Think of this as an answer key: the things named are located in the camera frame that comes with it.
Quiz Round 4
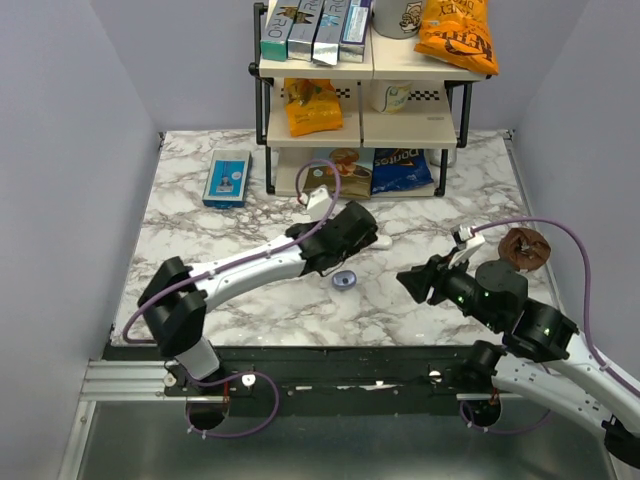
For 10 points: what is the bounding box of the white printed mug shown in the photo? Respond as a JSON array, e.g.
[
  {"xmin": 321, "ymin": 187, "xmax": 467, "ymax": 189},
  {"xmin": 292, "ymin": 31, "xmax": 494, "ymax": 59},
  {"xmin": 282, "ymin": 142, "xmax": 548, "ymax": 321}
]
[{"xmin": 372, "ymin": 0, "xmax": 426, "ymax": 39}]

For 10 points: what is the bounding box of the white yogurt cup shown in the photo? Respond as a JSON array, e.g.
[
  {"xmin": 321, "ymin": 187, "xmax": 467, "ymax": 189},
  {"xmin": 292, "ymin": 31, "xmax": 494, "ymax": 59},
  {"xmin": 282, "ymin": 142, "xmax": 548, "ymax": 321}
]
[{"xmin": 369, "ymin": 80, "xmax": 412, "ymax": 114}]

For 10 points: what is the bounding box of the blue flat product box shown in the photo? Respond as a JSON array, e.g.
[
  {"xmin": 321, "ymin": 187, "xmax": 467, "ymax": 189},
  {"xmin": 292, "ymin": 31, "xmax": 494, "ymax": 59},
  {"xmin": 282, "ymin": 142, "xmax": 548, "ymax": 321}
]
[{"xmin": 202, "ymin": 149, "xmax": 252, "ymax": 209}]

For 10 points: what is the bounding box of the aluminium rail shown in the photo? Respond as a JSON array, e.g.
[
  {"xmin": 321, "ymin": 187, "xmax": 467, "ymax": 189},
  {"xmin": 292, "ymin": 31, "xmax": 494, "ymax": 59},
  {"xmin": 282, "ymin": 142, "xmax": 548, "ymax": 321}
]
[{"xmin": 80, "ymin": 360, "xmax": 224, "ymax": 403}]

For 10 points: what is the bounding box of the beige black three-tier shelf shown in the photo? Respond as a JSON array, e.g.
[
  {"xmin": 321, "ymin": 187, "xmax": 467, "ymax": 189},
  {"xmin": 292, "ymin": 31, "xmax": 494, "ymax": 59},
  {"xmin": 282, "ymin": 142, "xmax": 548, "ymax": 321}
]
[{"xmin": 248, "ymin": 1, "xmax": 483, "ymax": 197}]

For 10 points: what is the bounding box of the brown snack bag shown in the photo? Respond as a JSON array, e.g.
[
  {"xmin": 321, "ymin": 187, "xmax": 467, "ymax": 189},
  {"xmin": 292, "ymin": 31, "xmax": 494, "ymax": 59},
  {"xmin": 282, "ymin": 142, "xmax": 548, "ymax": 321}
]
[{"xmin": 303, "ymin": 147, "xmax": 375, "ymax": 199}]

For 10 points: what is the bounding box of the orange chip bag top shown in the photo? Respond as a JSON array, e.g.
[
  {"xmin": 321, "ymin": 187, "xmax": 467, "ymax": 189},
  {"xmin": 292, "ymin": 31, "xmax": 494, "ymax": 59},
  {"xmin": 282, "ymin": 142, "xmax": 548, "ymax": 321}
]
[{"xmin": 414, "ymin": 0, "xmax": 500, "ymax": 76}]

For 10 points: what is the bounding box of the teal toothpaste box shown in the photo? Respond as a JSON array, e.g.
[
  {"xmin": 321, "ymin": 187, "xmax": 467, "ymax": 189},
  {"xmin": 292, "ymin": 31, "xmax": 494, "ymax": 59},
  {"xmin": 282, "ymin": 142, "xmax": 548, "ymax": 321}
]
[{"xmin": 260, "ymin": 0, "xmax": 300, "ymax": 61}]

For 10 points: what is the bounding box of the blue Doritos bag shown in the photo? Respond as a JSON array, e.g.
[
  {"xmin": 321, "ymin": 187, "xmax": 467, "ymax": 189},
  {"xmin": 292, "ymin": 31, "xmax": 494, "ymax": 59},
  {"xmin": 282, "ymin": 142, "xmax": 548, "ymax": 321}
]
[{"xmin": 371, "ymin": 148, "xmax": 433, "ymax": 195}]

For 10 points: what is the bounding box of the purple blue toothpaste box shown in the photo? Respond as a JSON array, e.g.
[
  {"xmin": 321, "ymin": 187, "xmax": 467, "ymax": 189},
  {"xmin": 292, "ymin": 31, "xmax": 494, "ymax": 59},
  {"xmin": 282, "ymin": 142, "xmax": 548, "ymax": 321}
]
[{"xmin": 339, "ymin": 0, "xmax": 371, "ymax": 63}]

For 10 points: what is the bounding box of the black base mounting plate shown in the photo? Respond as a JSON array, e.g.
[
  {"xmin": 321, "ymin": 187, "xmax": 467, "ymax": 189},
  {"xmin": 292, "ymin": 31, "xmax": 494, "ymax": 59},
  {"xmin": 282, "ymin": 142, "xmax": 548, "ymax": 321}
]
[{"xmin": 103, "ymin": 346, "xmax": 497, "ymax": 422}]

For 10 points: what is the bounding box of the orange snack bag middle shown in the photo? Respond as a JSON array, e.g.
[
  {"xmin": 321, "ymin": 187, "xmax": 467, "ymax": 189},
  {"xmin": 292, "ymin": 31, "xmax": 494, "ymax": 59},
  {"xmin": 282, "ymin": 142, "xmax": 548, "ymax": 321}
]
[{"xmin": 284, "ymin": 78, "xmax": 343, "ymax": 137}]

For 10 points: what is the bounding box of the lavender earbud charging case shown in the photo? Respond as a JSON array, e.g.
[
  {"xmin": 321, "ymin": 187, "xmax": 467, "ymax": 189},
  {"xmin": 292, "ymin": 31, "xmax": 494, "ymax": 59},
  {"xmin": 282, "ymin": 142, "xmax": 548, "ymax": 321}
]
[{"xmin": 331, "ymin": 270, "xmax": 357, "ymax": 291}]

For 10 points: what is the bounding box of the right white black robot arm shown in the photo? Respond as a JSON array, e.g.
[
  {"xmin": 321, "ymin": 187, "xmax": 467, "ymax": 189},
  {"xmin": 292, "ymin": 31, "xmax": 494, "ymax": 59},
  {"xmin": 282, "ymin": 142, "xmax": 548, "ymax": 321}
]
[{"xmin": 396, "ymin": 255, "xmax": 639, "ymax": 467}]

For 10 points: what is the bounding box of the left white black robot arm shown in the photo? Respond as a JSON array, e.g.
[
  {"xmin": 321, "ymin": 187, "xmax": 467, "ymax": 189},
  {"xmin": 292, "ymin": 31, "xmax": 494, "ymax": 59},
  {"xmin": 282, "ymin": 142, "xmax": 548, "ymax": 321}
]
[{"xmin": 138, "ymin": 201, "xmax": 378, "ymax": 395}]

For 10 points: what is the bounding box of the white earbud case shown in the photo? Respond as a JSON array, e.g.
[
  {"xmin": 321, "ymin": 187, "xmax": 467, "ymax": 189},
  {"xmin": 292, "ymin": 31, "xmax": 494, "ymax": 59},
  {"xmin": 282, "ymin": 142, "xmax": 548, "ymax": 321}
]
[{"xmin": 372, "ymin": 235, "xmax": 393, "ymax": 250}]

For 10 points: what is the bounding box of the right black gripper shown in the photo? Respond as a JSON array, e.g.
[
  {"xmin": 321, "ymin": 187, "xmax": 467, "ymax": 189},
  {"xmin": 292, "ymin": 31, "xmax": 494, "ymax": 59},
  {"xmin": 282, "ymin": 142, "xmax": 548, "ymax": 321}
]
[{"xmin": 395, "ymin": 244, "xmax": 501, "ymax": 330}]

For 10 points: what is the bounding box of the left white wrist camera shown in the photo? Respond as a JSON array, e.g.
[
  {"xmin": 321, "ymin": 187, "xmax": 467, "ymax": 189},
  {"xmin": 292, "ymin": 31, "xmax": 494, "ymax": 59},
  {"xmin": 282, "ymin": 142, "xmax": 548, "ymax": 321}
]
[{"xmin": 301, "ymin": 185, "xmax": 332, "ymax": 221}]

